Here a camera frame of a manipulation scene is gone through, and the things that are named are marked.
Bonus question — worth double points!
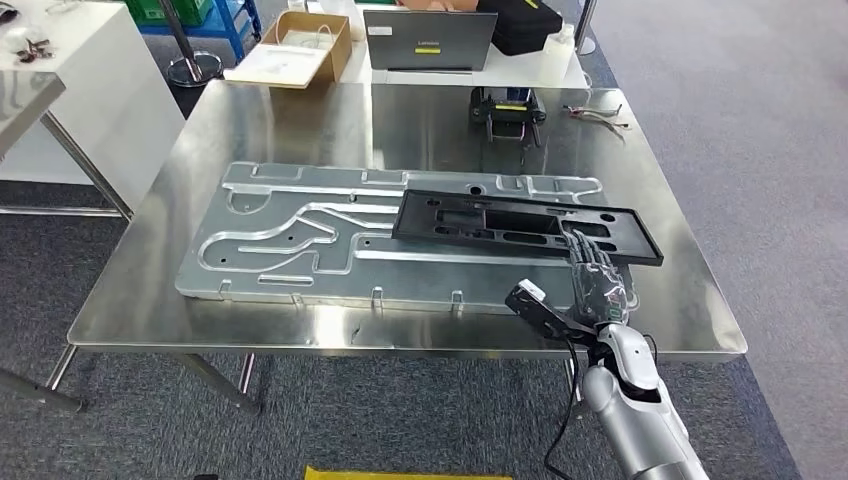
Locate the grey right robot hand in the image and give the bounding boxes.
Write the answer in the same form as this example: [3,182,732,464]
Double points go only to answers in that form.
[564,228,641,329]

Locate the black plastic bracket part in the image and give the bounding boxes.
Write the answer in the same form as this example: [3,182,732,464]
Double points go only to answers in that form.
[390,188,665,268]

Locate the stainless steel workbench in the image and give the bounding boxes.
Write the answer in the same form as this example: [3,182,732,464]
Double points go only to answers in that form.
[0,79,750,422]

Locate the black handheld device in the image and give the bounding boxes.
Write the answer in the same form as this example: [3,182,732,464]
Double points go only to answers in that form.
[468,86,549,148]

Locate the translucent plastic bottle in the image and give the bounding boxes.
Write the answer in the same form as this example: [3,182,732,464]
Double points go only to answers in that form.
[537,23,576,87]

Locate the chrome stanchion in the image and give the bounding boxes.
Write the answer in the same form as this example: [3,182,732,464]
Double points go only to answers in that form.
[572,0,599,56]
[157,0,225,89]

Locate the black carry case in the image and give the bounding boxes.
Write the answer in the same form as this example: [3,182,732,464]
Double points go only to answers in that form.
[475,0,564,58]

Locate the yellow floor tape square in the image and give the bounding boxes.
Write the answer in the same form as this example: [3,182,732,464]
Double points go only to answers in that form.
[303,465,515,480]

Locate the grey laptop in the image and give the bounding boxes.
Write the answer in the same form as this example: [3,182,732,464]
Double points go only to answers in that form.
[362,9,498,73]

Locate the grey metal fixture plate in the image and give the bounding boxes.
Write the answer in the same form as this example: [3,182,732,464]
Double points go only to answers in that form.
[174,160,641,316]

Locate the person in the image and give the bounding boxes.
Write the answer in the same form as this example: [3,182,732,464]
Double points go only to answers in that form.
[397,0,480,13]

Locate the cardboard box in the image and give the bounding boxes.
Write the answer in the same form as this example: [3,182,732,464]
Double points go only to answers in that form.
[223,9,354,91]

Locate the blue metal cart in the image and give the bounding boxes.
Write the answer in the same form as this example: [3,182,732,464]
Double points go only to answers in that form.
[135,0,264,46]

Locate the green plastic crate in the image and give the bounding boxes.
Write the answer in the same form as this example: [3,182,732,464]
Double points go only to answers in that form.
[124,0,215,28]

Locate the small dark clips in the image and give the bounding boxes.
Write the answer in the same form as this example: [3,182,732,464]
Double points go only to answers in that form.
[14,38,53,64]

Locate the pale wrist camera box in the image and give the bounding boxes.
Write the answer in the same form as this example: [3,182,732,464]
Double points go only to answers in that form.
[504,279,598,346]

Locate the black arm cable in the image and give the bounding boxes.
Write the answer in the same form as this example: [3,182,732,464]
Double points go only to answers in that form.
[543,337,588,480]

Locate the loose wire bundle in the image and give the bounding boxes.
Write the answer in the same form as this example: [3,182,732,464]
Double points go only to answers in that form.
[563,102,631,144]

